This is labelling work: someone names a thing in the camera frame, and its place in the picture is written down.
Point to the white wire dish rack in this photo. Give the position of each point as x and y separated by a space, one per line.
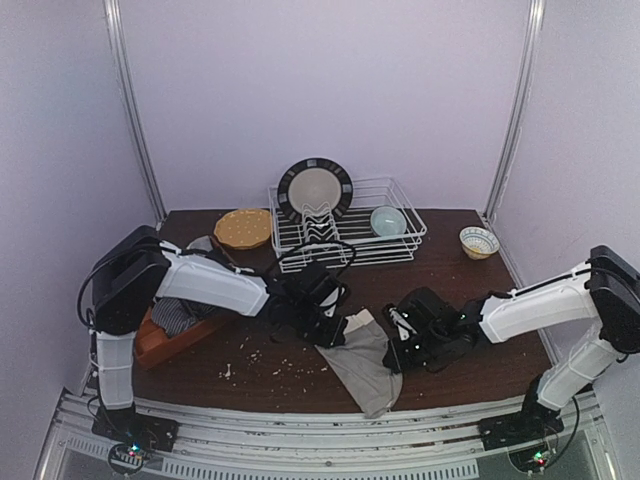
348 240

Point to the grey beige sock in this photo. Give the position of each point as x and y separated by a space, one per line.
358 364

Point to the grey striped boxer underwear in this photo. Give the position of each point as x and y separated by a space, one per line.
171 315

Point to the grey rolled sock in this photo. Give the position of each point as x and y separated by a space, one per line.
202 243

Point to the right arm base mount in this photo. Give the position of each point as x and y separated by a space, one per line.
527 430

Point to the right aluminium frame post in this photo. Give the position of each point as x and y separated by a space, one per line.
534 26

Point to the yellow patterned white bowl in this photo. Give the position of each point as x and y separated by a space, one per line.
478 243

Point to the navy striped rolled underwear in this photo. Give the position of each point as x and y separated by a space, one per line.
200 311

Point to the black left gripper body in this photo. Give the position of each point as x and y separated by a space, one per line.
329 332

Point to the left aluminium frame post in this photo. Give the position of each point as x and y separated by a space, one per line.
117 42

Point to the aluminium front rail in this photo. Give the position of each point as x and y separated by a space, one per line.
441 443

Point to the black rimmed grey plate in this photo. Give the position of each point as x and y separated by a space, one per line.
314 183

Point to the light blue bowl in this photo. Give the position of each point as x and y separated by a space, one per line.
387 221

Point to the aluminium frame post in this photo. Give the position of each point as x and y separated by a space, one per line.
117 42
534 26

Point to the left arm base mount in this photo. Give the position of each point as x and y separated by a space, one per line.
136 437

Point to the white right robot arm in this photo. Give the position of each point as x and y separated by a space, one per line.
605 289

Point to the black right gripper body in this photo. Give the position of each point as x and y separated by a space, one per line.
400 350

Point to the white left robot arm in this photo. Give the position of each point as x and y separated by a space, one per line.
144 275

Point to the yellow dotted plate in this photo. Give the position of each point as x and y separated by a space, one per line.
244 229

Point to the brown wooden organizer box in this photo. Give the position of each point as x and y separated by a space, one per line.
153 347

